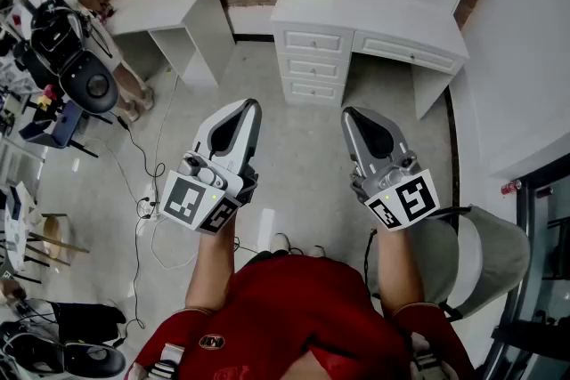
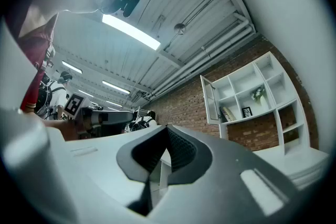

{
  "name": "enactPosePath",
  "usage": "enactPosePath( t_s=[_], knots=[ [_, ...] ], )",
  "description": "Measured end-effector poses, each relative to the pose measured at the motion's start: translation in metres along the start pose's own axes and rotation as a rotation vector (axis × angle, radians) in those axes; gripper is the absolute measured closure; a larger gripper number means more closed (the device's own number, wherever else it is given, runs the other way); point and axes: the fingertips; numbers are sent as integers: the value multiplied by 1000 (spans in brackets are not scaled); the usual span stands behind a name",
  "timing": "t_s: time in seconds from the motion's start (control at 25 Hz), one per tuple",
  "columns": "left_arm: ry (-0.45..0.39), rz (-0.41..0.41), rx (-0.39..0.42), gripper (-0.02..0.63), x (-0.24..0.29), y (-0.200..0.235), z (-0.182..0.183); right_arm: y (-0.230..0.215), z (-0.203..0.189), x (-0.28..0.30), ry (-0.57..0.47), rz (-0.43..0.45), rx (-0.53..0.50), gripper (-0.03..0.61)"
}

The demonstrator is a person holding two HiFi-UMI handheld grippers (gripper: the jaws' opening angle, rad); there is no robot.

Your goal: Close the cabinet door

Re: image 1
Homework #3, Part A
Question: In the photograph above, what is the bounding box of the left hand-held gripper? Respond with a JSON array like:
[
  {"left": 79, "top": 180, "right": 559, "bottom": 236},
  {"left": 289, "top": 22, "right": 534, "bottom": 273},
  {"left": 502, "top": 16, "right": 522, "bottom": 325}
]
[{"left": 158, "top": 98, "right": 263, "bottom": 236}]

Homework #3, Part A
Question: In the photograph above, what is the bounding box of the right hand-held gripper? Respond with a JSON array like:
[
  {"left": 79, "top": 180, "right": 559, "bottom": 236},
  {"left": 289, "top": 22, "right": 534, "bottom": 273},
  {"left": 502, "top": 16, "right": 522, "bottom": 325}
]
[{"left": 340, "top": 105, "right": 442, "bottom": 233}]

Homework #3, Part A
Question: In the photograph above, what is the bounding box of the person's right forearm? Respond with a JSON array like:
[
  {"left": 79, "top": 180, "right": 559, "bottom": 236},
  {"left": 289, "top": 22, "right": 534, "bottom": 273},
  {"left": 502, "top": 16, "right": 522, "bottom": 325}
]
[{"left": 375, "top": 226, "right": 425, "bottom": 318}]

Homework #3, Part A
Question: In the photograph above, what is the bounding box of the person's left forearm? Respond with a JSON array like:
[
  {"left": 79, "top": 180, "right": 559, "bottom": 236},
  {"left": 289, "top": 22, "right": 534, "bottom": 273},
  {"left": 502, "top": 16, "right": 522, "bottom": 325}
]
[{"left": 184, "top": 215, "right": 238, "bottom": 313}]

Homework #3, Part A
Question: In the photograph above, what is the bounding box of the small white desk drawer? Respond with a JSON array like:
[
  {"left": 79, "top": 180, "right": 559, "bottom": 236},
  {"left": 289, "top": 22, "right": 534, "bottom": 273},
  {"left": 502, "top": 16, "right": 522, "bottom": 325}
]
[
  {"left": 281, "top": 28, "right": 345, "bottom": 55},
  {"left": 289, "top": 77, "right": 340, "bottom": 104},
  {"left": 286, "top": 55, "right": 343, "bottom": 81}
]

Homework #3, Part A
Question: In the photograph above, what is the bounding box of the wide white desk drawer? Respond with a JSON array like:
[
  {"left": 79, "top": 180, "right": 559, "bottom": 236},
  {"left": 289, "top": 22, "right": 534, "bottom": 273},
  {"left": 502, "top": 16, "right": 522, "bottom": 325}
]
[{"left": 354, "top": 32, "right": 460, "bottom": 76}]

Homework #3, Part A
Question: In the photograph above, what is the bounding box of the white desk with drawers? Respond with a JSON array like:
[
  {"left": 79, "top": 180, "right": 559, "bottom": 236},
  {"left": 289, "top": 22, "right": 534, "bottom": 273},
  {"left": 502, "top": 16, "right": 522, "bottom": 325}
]
[{"left": 270, "top": 0, "right": 471, "bottom": 122}]

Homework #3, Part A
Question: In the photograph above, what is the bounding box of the white power strip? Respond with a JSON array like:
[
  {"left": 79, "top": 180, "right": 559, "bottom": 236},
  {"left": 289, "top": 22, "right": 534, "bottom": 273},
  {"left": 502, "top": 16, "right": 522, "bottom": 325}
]
[{"left": 136, "top": 185, "right": 162, "bottom": 222}]

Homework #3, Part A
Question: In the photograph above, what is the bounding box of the red drink can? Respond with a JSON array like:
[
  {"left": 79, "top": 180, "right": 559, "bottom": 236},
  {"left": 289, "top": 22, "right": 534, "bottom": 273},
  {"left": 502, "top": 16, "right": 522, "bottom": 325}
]
[{"left": 500, "top": 178, "right": 524, "bottom": 197}]

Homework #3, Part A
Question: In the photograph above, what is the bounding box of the black rounded backpack rig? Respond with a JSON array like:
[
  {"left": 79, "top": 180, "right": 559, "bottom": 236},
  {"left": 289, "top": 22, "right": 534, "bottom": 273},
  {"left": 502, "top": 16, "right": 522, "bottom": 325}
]
[
  {"left": 0, "top": 321, "right": 127, "bottom": 380},
  {"left": 12, "top": 0, "right": 120, "bottom": 116}
]

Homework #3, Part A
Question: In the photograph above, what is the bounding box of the grey upholstered chair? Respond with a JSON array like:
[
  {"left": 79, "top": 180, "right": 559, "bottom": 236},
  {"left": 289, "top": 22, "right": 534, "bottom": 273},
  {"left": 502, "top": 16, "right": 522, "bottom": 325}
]
[{"left": 408, "top": 204, "right": 532, "bottom": 322}]

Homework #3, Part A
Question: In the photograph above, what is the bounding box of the blue plastic chair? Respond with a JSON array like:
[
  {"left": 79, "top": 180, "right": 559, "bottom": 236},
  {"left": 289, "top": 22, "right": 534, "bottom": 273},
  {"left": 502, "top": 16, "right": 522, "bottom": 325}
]
[{"left": 19, "top": 99, "right": 100, "bottom": 160}]

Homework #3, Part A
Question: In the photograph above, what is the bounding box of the person's red shirt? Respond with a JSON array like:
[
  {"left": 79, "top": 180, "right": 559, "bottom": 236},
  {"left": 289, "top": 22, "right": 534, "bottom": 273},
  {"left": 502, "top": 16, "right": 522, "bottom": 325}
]
[{"left": 133, "top": 255, "right": 474, "bottom": 380}]

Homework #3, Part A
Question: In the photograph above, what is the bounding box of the black framed glass door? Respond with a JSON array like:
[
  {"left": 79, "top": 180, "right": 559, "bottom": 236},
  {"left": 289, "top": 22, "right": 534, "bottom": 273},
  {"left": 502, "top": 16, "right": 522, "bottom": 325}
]
[{"left": 482, "top": 153, "right": 570, "bottom": 380}]

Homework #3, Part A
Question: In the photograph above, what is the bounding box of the cluttered white work table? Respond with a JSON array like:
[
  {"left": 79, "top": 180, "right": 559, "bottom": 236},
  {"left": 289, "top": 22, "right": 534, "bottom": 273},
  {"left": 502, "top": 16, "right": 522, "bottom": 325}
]
[{"left": 0, "top": 180, "right": 44, "bottom": 282}]

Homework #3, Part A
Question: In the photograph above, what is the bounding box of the black bag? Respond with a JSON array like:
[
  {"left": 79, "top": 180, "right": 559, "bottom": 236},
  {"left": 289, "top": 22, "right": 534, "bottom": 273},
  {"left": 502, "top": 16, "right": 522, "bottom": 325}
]
[{"left": 50, "top": 301, "right": 129, "bottom": 346}]

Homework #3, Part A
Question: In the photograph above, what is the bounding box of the black power adapter cable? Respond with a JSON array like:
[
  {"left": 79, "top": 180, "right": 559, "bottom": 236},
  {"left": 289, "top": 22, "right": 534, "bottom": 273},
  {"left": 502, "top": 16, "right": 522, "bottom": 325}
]
[{"left": 115, "top": 114, "right": 167, "bottom": 195}]

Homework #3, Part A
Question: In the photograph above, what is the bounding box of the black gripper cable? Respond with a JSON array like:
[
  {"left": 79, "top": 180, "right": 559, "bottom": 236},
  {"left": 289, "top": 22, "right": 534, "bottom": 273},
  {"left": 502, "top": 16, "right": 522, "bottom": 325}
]
[{"left": 362, "top": 227, "right": 380, "bottom": 297}]

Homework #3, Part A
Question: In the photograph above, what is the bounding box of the white floor cable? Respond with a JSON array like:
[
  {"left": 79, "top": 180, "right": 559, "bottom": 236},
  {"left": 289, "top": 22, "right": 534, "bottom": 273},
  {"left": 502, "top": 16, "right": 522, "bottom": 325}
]
[{"left": 149, "top": 215, "right": 200, "bottom": 271}]

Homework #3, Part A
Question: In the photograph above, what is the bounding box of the long black floor cable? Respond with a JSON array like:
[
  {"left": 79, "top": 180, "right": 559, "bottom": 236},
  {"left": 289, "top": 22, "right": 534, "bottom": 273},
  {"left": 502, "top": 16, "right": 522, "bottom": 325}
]
[{"left": 118, "top": 208, "right": 149, "bottom": 347}]

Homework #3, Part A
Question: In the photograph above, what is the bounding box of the gold frame stool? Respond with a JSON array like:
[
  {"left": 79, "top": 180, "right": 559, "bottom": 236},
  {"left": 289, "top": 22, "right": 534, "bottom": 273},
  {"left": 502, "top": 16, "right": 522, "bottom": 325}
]
[{"left": 27, "top": 212, "right": 91, "bottom": 269}]

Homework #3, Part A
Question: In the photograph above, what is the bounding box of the grey chest harness strap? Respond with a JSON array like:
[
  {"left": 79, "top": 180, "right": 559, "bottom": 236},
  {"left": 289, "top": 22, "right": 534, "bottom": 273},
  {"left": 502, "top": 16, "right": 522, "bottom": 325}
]
[
  {"left": 146, "top": 342, "right": 186, "bottom": 380},
  {"left": 409, "top": 331, "right": 447, "bottom": 380}
]

